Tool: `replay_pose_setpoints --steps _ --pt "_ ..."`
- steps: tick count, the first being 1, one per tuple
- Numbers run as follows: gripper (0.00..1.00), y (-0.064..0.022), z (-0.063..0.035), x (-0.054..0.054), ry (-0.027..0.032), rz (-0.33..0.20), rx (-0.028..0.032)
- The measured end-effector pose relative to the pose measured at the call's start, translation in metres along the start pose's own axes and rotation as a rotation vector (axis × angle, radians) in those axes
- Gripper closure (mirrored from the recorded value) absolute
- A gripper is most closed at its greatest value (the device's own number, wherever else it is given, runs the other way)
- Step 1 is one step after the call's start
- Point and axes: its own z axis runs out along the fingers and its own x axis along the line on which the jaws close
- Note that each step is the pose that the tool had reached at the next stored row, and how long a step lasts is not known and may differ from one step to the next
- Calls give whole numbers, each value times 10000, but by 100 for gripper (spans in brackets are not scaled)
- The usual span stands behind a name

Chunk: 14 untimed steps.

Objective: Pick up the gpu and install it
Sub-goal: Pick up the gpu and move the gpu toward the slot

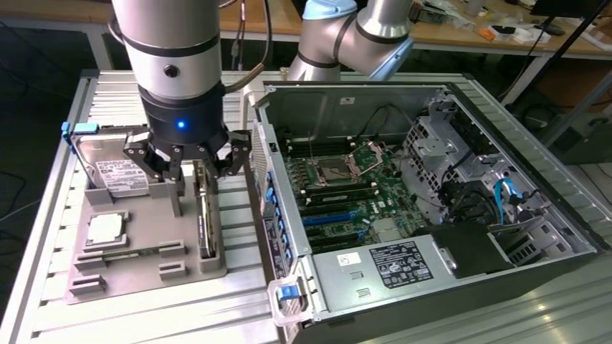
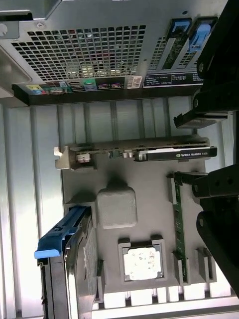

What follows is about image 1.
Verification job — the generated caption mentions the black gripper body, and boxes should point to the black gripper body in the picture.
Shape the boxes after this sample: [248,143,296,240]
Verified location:
[138,84,232,159]

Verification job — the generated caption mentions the green Nvidia graphics card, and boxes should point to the green Nvidia graphics card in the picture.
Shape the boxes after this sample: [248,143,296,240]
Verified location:
[195,163,220,259]

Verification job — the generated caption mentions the silver hard disk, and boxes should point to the silver hard disk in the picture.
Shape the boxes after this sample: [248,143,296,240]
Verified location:
[76,125,162,199]

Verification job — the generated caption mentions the blue disk carrier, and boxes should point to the blue disk carrier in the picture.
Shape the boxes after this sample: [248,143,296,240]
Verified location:
[60,120,159,191]

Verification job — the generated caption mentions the CPU socket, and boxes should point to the CPU socket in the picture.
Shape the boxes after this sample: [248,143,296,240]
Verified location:
[316,156,359,186]

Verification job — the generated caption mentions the silver CPU chip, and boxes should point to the silver CPU chip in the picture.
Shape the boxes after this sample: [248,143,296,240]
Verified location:
[87,214,127,243]

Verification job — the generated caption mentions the installed black RAM stick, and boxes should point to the installed black RAM stick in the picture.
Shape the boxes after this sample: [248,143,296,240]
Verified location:
[304,186,380,206]

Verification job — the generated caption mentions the metal socket cover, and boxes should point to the metal socket cover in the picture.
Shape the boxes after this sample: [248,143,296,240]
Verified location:
[350,140,387,173]

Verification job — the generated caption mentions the green loose RAM stick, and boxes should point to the green loose RAM stick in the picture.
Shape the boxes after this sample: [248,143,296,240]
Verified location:
[99,247,162,257]

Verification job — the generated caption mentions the green motherboard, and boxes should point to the green motherboard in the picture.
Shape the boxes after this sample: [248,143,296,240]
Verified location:
[282,138,435,252]

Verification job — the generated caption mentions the grey parts rack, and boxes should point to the grey parts rack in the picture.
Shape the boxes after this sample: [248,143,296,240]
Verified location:
[62,157,228,305]

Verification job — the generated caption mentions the silver chipset heat sink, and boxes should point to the silver chipset heat sink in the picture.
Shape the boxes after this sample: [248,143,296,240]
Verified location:
[371,218,408,242]

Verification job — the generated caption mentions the metal disk bay cage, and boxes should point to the metal disk bay cage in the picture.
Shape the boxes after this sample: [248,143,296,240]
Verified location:
[400,99,480,218]

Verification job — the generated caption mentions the grey power supply unit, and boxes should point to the grey power supply unit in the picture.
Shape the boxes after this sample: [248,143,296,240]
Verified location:
[306,234,462,313]

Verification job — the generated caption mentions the black plastic shroud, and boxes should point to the black plastic shroud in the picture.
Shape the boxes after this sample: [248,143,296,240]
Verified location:
[428,222,519,281]

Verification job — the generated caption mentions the open black PC case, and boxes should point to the open black PC case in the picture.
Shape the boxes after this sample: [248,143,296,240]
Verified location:
[242,73,607,344]

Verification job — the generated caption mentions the orange and white box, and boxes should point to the orange and white box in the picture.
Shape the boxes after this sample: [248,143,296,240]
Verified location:
[475,24,532,44]

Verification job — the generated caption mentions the black monitor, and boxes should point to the black monitor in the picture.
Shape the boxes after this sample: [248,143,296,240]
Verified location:
[530,0,612,19]

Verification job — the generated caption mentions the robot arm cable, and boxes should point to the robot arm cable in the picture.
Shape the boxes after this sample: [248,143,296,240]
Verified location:
[108,0,275,95]

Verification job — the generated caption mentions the black looped case wire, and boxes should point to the black looped case wire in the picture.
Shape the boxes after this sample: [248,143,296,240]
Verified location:
[362,105,414,141]

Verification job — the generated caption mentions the wooden desk white frame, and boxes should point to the wooden desk white frame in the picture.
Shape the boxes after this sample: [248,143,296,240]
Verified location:
[0,0,612,105]

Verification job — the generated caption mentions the light blue SATA wire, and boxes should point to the light blue SATA wire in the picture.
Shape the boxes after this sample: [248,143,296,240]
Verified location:
[491,178,523,227]

